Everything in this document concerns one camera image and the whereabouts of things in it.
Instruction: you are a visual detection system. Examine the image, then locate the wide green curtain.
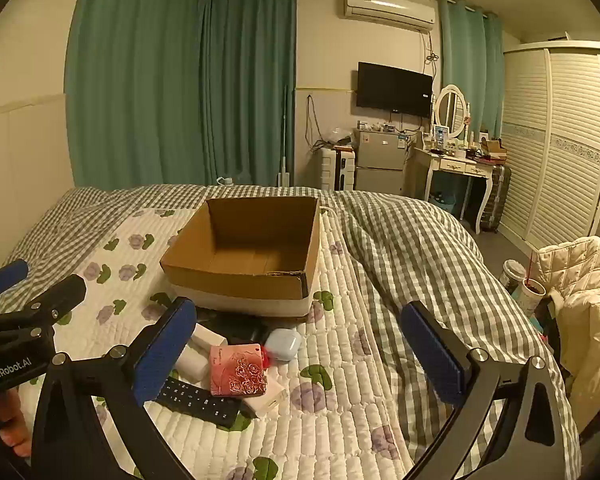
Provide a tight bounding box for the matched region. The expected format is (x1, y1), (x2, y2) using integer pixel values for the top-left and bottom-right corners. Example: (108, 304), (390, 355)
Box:
(65, 0), (207, 192)

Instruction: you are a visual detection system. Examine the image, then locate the blue laundry basket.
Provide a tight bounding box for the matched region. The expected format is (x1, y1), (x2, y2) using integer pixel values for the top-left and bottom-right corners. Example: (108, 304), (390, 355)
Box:
(429, 191), (457, 214)

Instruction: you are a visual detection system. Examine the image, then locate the white air conditioner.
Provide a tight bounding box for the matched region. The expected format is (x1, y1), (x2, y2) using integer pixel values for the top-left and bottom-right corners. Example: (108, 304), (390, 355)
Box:
(342, 0), (437, 35)

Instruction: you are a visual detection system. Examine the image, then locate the black remote control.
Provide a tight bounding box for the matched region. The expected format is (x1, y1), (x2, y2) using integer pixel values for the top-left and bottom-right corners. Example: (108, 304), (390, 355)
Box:
(157, 376), (242, 429)

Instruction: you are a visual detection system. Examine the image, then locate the hanging black cable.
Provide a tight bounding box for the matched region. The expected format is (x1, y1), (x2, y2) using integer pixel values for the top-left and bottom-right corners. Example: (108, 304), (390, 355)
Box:
(305, 92), (332, 154)

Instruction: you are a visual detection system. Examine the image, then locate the white ribbed suitcase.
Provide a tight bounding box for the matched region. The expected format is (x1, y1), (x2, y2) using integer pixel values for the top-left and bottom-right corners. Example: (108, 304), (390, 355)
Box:
(321, 146), (357, 192)

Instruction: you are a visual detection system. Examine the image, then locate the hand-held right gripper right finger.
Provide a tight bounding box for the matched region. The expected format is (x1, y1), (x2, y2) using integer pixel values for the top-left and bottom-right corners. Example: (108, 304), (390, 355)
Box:
(399, 300), (579, 480)

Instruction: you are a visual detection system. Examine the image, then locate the narrow light green curtain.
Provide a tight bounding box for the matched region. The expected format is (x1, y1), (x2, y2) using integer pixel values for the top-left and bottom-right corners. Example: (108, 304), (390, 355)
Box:
(439, 0), (506, 142)

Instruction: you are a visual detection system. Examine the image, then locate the white quilted floral mat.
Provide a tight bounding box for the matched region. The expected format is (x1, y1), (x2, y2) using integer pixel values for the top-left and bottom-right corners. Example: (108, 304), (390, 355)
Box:
(0, 207), (416, 480)

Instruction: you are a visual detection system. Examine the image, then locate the brown cardboard box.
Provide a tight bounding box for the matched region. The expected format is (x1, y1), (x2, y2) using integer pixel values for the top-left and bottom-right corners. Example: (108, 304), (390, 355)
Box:
(159, 196), (322, 319)

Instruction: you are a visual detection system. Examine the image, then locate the small white box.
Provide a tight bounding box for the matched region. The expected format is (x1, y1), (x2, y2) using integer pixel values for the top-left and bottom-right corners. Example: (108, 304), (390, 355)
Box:
(172, 347), (212, 386)
(190, 322), (229, 356)

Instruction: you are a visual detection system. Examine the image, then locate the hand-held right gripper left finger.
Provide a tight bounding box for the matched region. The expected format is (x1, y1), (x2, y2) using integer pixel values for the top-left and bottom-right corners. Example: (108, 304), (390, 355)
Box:
(30, 296), (198, 480)

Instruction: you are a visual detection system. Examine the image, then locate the white louvered wardrobe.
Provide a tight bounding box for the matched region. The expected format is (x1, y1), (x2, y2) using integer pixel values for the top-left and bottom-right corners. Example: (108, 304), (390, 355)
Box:
(495, 40), (600, 254)

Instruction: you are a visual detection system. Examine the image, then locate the cream puffer jacket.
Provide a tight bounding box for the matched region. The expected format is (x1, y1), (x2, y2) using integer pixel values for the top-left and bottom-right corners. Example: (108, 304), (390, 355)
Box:
(535, 236), (600, 436)

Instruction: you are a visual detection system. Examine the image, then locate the oval white vanity mirror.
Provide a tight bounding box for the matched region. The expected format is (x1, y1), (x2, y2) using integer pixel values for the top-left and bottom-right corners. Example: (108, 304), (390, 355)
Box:
(432, 84), (474, 144)

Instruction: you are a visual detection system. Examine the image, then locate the cup with red straw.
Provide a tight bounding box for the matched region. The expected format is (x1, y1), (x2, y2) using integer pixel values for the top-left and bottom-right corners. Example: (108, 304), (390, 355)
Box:
(515, 252), (548, 319)

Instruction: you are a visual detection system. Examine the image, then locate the flat white box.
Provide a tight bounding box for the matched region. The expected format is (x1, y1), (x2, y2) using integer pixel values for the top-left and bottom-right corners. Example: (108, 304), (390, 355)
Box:
(240, 377), (289, 418)

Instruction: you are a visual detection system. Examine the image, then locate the black wall television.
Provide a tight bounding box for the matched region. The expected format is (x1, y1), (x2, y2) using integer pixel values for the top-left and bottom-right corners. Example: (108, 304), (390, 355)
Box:
(356, 61), (434, 119)

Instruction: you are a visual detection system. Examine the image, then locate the black pouch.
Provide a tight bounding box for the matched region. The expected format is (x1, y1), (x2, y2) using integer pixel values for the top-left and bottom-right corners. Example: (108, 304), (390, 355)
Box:
(197, 310), (269, 346)

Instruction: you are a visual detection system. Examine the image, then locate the person's left hand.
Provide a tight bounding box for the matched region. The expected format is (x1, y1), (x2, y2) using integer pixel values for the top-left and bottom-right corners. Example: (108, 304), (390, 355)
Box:
(0, 387), (34, 461)

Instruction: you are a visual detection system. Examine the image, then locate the light blue earbuds case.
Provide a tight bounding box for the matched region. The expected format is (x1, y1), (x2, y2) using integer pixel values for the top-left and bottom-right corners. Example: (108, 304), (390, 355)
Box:
(264, 327), (303, 362)

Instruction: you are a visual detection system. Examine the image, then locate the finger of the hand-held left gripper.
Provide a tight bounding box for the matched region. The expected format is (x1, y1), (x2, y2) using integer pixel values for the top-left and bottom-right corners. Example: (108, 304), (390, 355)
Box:
(0, 259), (31, 302)
(10, 274), (88, 330)

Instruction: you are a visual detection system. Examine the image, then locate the silver mini fridge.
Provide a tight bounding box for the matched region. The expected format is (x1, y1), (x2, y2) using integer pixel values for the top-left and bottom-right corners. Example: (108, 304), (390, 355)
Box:
(352, 127), (410, 194)

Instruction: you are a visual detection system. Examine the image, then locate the white dressing table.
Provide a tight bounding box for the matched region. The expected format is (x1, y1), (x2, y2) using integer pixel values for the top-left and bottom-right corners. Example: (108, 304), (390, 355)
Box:
(412, 137), (507, 235)

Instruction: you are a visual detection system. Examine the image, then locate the paper cup with lid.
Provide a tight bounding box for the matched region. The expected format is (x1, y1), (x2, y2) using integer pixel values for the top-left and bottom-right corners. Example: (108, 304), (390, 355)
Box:
(497, 259), (529, 295)

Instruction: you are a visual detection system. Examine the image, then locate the dark suitcase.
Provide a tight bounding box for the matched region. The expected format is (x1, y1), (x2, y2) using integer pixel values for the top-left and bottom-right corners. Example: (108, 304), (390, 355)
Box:
(480, 162), (513, 234)

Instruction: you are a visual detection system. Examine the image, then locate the pink floral wallet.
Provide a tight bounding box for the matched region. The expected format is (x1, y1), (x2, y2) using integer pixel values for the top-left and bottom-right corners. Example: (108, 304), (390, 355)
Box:
(209, 342), (270, 399)

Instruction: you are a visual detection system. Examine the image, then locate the white flat mop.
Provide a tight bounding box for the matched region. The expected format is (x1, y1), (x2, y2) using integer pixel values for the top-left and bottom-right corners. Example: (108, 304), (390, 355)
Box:
(276, 85), (294, 189)

